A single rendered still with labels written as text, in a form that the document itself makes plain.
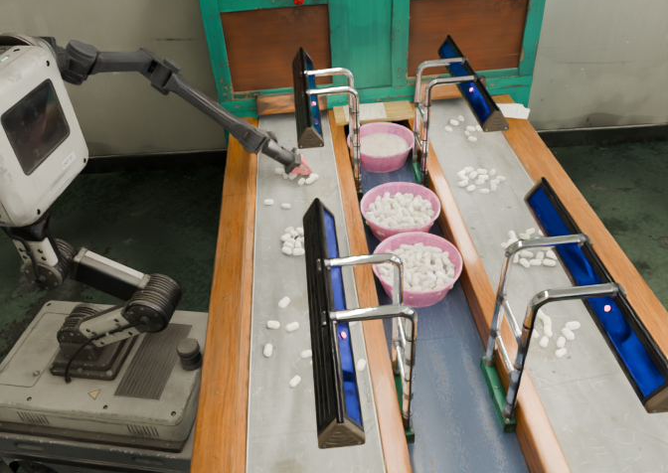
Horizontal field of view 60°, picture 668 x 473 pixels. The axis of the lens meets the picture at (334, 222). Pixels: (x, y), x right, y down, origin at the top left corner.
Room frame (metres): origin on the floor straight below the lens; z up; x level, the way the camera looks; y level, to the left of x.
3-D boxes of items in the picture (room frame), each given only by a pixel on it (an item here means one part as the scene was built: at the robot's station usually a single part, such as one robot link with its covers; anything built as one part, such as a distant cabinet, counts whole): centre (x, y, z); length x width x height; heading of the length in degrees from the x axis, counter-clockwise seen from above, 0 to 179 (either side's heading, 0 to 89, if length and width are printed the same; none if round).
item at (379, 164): (1.98, -0.21, 0.72); 0.27 x 0.27 x 0.10
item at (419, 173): (1.81, -0.41, 0.90); 0.20 x 0.19 x 0.45; 2
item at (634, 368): (0.85, -0.53, 1.08); 0.62 x 0.08 x 0.07; 2
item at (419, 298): (1.26, -0.24, 0.72); 0.27 x 0.27 x 0.10
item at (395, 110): (2.20, -0.20, 0.77); 0.33 x 0.15 x 0.01; 92
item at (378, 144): (1.98, -0.21, 0.71); 0.22 x 0.22 x 0.06
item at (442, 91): (2.26, -0.54, 0.83); 0.30 x 0.06 x 0.07; 92
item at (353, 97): (1.80, -0.01, 0.90); 0.20 x 0.19 x 0.45; 2
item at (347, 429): (0.83, 0.02, 1.08); 0.62 x 0.08 x 0.07; 2
